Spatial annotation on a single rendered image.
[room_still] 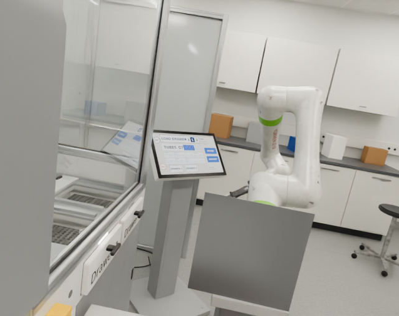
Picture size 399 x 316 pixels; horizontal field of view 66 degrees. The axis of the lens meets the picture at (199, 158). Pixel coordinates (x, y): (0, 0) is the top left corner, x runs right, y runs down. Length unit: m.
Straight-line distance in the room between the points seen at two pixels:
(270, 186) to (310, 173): 0.16
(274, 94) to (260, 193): 0.44
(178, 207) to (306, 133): 1.03
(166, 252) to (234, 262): 1.04
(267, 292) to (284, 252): 0.17
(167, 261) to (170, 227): 0.26
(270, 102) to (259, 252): 0.64
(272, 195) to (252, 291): 0.36
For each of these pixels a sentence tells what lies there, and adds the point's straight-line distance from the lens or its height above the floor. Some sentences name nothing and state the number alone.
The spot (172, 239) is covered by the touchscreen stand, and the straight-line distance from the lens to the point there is 2.13.
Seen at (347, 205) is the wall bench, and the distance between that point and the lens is 4.27.
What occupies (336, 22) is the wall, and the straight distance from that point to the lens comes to 4.78.
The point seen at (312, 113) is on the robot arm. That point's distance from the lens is 1.38.
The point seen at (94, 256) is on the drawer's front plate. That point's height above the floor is 0.93.
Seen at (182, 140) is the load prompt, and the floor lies 1.15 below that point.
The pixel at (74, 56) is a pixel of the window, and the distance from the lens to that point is 0.76.
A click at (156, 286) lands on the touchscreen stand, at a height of 0.14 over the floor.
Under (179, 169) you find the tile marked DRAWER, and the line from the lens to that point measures 1.83.
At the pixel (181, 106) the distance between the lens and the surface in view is 2.53.
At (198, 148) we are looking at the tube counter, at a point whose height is 1.11.
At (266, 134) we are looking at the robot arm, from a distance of 1.57.
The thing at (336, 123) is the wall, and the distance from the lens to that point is 4.74.
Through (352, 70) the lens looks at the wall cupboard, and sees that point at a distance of 4.40.
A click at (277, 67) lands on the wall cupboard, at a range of 4.18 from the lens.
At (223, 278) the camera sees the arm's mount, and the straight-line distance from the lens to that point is 1.20.
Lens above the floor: 1.48
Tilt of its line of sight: 12 degrees down
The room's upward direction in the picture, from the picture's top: 10 degrees clockwise
